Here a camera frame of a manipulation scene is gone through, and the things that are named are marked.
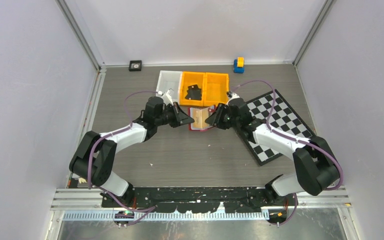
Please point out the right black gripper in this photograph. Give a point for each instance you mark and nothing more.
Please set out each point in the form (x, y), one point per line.
(225, 108)

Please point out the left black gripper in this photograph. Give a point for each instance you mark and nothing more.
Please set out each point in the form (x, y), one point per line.
(180, 117)

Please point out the orange gold credit card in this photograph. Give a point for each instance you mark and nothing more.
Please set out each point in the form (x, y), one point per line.
(199, 115)

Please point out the red card holder wallet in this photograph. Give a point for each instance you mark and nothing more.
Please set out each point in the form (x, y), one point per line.
(211, 110)

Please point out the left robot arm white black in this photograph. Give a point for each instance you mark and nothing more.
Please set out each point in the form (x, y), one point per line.
(94, 158)

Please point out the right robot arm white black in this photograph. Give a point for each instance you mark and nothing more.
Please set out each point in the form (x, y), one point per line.
(314, 164)

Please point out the black card in bin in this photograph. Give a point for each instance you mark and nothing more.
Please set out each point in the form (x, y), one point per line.
(194, 92)

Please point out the orange bin with cards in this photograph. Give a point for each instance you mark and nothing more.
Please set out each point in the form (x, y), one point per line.
(191, 78)

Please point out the empty orange bin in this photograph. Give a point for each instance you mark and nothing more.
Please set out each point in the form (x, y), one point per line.
(216, 88)

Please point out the white plastic bin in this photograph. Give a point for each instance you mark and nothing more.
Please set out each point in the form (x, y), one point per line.
(170, 80)

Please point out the blue yellow toy block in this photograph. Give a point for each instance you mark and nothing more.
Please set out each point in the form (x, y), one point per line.
(239, 65)

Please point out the small black square box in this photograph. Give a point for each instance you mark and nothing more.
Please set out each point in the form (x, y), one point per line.
(135, 66)

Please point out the black white checkerboard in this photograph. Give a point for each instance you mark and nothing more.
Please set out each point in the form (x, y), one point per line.
(283, 117)

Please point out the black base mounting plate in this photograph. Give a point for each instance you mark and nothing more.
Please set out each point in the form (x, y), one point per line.
(198, 200)

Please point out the small beige spool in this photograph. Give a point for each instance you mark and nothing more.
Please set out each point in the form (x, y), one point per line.
(81, 181)

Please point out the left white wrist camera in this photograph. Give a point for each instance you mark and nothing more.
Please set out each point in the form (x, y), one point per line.
(167, 96)

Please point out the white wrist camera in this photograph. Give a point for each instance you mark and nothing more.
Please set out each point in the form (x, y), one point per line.
(167, 96)
(231, 96)

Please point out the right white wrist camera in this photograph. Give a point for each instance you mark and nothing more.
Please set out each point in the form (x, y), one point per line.
(231, 96)

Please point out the aluminium rail frame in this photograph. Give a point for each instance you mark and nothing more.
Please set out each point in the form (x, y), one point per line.
(82, 204)

